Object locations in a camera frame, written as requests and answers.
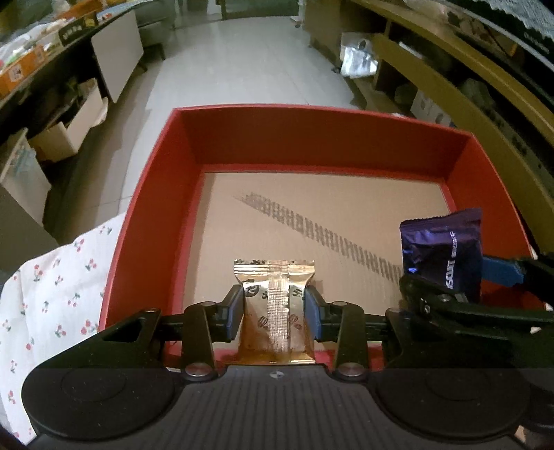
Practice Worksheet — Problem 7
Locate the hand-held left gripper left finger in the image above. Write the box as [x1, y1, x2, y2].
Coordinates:
[56, 283, 245, 382]

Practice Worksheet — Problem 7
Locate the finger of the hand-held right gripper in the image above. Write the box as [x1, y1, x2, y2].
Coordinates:
[480, 253, 554, 310]
[399, 274, 554, 342]

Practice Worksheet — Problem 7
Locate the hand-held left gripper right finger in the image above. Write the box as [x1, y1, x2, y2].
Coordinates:
[303, 287, 455, 382]

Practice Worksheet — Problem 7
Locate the gold foil snack packet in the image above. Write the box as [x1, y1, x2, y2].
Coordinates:
[234, 258, 316, 364]

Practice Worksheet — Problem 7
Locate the purple snack packet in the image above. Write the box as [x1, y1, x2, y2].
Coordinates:
[399, 208, 483, 304]

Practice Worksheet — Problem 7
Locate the red cardboard box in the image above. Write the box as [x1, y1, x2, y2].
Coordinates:
[99, 105, 537, 373]

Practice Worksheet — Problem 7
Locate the white appliance box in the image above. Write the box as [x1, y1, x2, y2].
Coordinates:
[409, 89, 455, 127]

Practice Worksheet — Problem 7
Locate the cherry-print white cloth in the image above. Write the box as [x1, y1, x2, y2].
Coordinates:
[0, 212, 128, 446]

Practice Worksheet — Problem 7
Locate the wooden shelf unit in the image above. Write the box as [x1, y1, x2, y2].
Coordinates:
[303, 0, 554, 260]

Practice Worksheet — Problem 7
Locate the white cardboard box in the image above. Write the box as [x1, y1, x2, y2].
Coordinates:
[28, 80, 109, 163]

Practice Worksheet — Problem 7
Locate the white storage bin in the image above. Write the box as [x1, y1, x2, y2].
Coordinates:
[0, 127, 53, 226]

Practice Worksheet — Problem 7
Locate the dark side table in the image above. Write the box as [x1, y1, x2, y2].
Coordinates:
[0, 9, 135, 145]

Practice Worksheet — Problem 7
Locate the grey sofa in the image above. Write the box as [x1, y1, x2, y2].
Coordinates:
[134, 0, 178, 61]

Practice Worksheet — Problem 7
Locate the black box with yellow print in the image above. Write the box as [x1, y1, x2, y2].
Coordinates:
[56, 11, 98, 48]

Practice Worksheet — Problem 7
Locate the orange flat box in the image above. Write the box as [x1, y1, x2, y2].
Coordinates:
[0, 43, 48, 98]

